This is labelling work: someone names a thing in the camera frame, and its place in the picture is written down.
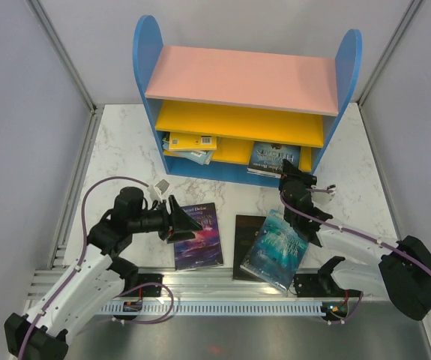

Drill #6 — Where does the purple Robinson Crusoe book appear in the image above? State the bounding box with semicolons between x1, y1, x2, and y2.
174;202;224;271

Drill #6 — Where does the light blue book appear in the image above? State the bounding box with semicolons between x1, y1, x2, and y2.
163;142;214;165

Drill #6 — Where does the blue ocean cover book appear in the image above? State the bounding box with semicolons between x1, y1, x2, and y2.
240;209;308;293

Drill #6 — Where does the aluminium corner post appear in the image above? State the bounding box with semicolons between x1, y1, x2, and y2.
27;0;98;113
357;0;425;108

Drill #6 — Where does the black book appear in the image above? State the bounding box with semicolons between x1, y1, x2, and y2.
232;214;265;282

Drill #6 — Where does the white slotted cable duct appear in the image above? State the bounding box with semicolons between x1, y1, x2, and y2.
98;298;325;317

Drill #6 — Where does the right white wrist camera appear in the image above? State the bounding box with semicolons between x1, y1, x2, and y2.
311;184;337;205

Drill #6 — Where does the yellow book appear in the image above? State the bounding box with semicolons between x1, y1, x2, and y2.
169;132;217;151

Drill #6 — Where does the left aluminium corner post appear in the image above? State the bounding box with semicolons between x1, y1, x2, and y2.
27;0;98;113

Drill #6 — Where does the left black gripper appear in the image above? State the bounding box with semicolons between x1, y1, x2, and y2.
129;194;202;244

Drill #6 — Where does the aluminium mounting rail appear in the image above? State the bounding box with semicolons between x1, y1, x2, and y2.
27;264;431;301

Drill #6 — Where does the blue pink yellow bookshelf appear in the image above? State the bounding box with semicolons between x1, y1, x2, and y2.
132;15;363;188

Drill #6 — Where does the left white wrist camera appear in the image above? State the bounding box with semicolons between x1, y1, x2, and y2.
148;179;170;202

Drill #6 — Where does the dark blue starry book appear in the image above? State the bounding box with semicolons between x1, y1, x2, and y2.
247;142;301;178

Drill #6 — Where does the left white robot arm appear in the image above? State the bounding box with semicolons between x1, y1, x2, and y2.
4;187;202;359

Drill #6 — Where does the right aluminium corner post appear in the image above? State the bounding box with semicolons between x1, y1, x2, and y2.
357;0;425;108

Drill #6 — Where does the green forest cover book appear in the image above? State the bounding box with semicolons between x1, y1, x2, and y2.
162;133;170;151

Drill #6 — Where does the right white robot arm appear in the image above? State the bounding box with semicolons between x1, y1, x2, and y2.
279;160;431;321

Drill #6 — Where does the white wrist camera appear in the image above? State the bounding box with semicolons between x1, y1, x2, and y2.
311;184;337;205
148;179;170;202

